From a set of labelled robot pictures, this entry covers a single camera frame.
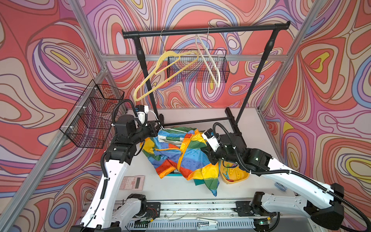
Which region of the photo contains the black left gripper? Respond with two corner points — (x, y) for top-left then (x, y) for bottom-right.
(129, 120), (163, 147)

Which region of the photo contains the white wire hanger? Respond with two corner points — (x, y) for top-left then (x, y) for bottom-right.
(147, 109), (189, 134)

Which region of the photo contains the multicolour patchwork jacket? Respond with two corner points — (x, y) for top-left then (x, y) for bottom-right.
(141, 127), (219, 197)

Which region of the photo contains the silver hook hanger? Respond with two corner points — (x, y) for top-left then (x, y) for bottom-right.
(195, 34), (221, 88)

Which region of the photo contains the wooden hanger gold hook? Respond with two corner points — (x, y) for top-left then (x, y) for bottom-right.
(133, 28), (201, 102)

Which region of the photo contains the teal green jacket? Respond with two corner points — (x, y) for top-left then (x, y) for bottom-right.
(194, 179), (206, 186)

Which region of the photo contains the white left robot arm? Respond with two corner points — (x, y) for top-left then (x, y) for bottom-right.
(70, 99), (160, 232)

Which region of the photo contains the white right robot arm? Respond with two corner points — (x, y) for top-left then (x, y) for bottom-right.
(202, 122), (371, 232)

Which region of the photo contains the yellow plastic tray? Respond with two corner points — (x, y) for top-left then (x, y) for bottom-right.
(219, 160), (250, 184)

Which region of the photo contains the pink calculator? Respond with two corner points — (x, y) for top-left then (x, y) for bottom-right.
(119, 176), (145, 191)

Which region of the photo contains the teal plastic basket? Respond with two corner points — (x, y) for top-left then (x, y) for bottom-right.
(169, 172), (183, 177)

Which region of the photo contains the small blue stapler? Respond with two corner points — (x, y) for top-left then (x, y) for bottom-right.
(274, 182), (288, 192)

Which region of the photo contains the black clothes rack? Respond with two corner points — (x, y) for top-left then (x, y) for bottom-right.
(122, 21), (291, 135)

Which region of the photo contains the small black wire basket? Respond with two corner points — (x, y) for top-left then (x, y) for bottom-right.
(166, 48), (230, 84)

